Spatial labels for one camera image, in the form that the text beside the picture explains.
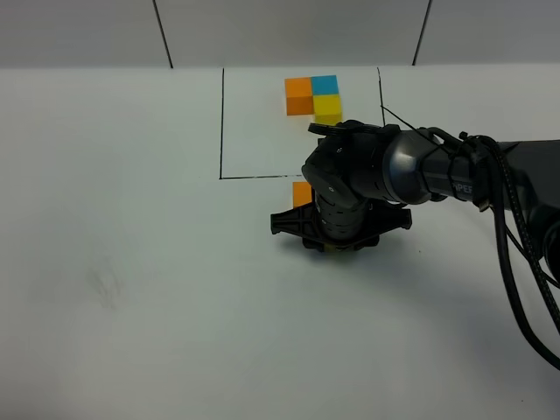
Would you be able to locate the template yellow cube block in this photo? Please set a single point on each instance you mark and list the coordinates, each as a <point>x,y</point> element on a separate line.
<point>327,109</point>

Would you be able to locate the template orange cube block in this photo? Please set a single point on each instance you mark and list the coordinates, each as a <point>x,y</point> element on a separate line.
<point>299,96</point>

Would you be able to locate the template blue cube block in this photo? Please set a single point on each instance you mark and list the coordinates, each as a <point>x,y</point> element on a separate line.
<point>324,85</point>

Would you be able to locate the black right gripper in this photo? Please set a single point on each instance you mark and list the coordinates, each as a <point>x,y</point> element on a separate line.
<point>348,229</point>

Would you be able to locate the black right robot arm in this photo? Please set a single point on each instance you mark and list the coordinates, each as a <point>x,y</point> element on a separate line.
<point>364,179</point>

